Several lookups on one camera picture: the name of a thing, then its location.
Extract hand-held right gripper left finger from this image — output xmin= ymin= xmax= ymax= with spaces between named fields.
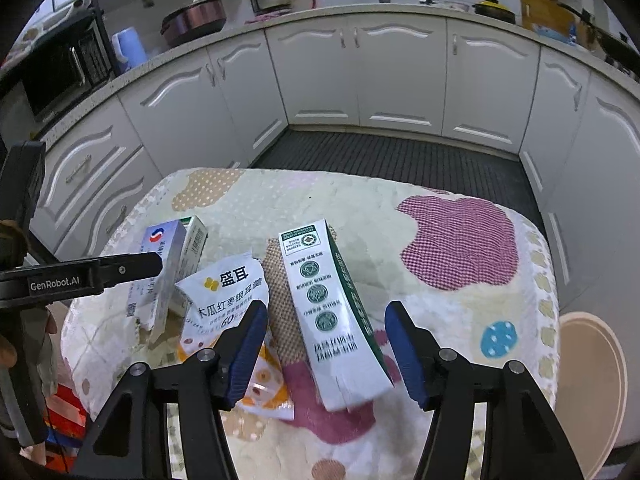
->
xmin=70 ymin=300 xmax=271 ymax=480

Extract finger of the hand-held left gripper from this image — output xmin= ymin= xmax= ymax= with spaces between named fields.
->
xmin=97 ymin=251 xmax=164 ymax=292

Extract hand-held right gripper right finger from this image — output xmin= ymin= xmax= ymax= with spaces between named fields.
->
xmin=384 ymin=300 xmax=586 ymax=480

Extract blue and white medicine box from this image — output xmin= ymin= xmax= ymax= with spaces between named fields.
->
xmin=125 ymin=220 xmax=188 ymax=333

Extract orange and white snack packet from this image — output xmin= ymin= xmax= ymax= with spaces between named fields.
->
xmin=175 ymin=254 xmax=295 ymax=421

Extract green and yellow small box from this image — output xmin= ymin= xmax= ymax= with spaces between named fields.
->
xmin=170 ymin=215 xmax=209 ymax=316

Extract white and green long carton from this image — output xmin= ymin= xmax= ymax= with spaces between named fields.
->
xmin=277 ymin=219 xmax=396 ymax=413

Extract round wooden stool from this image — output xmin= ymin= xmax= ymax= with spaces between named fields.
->
xmin=555 ymin=311 xmax=629 ymax=480

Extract dark ribbed floor mat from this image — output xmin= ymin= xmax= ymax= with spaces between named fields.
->
xmin=247 ymin=127 xmax=546 ymax=221

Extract black microwave oven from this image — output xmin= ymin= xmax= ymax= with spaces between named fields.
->
xmin=20 ymin=10 xmax=116 ymax=122

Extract blue plastic jug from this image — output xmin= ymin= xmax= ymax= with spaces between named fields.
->
xmin=111 ymin=27 xmax=150 ymax=68

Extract dark red rice cooker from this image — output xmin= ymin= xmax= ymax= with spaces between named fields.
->
xmin=161 ymin=0 xmax=228 ymax=47

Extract white kitchen cabinets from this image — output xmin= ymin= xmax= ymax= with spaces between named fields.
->
xmin=27 ymin=7 xmax=640 ymax=341

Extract pink cloth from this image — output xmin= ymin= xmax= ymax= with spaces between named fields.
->
xmin=245 ymin=9 xmax=291 ymax=24

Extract wooden cutting board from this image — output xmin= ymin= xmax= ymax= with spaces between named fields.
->
xmin=519 ymin=0 xmax=576 ymax=38

